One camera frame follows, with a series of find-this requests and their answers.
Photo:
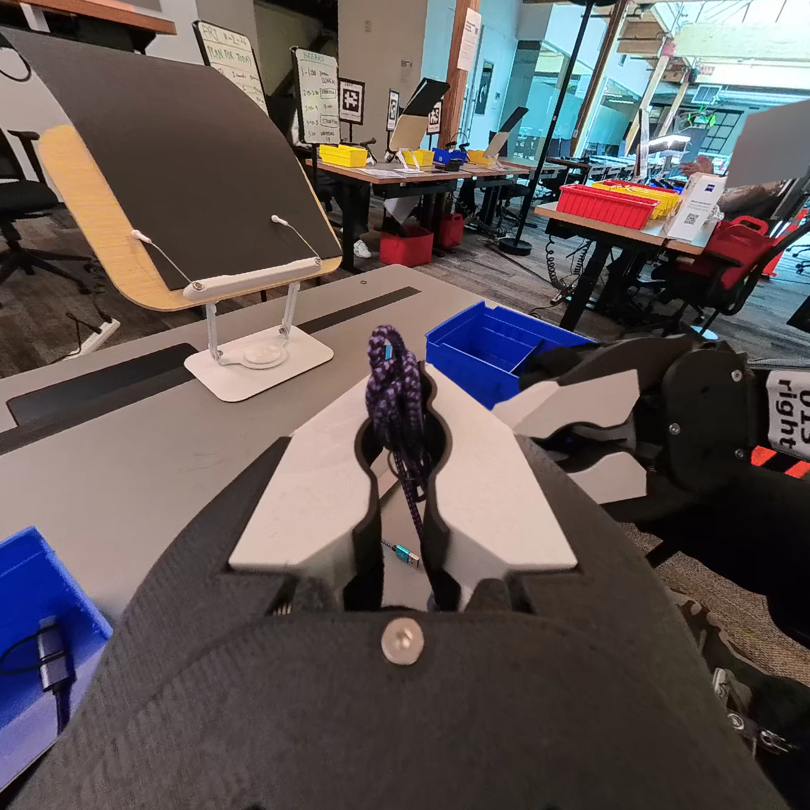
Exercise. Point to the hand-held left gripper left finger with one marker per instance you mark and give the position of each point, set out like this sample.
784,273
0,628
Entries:
297,506

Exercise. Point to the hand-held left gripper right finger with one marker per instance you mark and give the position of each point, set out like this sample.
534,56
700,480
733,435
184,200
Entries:
506,506

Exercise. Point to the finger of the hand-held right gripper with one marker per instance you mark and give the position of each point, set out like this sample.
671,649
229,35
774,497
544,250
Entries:
595,398
614,478

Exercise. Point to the blue bin with black divider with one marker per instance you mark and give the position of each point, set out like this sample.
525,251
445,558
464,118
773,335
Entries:
468,373

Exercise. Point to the blue bin with marker label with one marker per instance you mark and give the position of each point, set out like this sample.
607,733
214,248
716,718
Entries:
38,582

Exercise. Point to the grey usb hub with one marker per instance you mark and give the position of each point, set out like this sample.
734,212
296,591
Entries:
54,658

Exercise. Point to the orange traffic cone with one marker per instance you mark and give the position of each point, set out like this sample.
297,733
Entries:
769,459

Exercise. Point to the red office chair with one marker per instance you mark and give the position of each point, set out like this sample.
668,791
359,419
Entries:
740,253

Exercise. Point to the red plastic bin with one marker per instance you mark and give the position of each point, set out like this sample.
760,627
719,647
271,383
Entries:
607,206

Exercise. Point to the white printed card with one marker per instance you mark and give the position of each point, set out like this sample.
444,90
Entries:
696,209

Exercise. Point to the yellow plastic bin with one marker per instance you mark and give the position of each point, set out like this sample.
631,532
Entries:
481,158
667,201
342,157
417,158

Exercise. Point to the white power strip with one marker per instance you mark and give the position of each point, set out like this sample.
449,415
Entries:
101,332

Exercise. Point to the wooden board stand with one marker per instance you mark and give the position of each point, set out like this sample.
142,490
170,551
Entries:
503,136
411,126

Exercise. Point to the small blue bin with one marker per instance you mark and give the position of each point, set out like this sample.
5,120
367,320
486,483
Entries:
446,157

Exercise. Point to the wooden pillar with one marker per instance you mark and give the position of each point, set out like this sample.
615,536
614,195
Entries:
455,95

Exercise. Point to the small marker sign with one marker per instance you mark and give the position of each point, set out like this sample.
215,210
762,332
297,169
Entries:
393,109
352,101

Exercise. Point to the white base acrylic leg stand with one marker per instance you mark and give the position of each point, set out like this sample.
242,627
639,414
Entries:
190,158

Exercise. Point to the white handwritten board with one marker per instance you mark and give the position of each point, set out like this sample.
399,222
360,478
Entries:
231,63
316,95

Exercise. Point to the black office chair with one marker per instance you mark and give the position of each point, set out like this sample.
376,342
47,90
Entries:
19,196

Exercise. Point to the wooden side table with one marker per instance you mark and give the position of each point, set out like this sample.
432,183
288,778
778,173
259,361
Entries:
95,12

